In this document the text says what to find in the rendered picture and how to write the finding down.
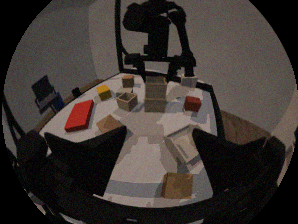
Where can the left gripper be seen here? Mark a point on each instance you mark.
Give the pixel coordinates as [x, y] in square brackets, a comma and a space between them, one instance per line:
[157, 47]

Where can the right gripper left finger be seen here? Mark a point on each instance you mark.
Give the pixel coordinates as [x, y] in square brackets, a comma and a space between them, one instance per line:
[94, 158]

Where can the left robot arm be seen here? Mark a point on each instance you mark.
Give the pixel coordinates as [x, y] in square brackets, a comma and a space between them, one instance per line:
[139, 20]

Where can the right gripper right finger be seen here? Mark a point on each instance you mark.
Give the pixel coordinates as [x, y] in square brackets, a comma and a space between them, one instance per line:
[222, 159]

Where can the yellow rectangular block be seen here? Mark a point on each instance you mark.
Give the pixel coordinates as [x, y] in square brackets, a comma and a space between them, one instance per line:
[104, 92]

